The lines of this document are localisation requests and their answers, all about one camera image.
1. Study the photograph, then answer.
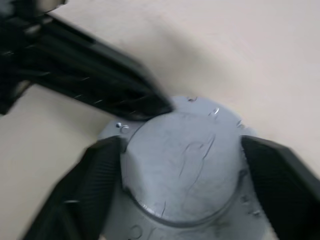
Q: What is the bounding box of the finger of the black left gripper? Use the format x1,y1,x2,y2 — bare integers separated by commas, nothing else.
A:
27,53,166,122
37,12,175,113

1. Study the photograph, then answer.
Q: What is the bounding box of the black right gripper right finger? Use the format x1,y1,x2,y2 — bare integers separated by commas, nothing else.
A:
240,135,320,240

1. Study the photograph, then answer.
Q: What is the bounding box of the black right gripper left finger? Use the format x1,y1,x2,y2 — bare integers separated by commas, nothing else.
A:
21,136,124,240

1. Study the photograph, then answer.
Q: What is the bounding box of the round grey motor lid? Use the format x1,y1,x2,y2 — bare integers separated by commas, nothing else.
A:
96,94,280,240

